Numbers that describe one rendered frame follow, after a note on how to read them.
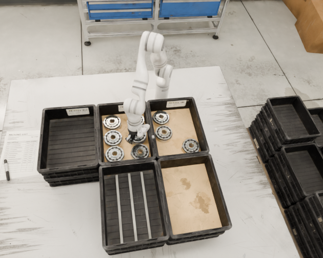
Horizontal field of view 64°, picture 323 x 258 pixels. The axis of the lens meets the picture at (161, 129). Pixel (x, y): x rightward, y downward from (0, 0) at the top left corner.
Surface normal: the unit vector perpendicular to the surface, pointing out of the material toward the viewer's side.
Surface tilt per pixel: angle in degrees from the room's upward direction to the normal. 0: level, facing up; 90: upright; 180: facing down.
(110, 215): 0
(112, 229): 0
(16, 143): 0
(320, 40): 90
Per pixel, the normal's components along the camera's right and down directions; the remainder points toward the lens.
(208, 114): 0.08, -0.54
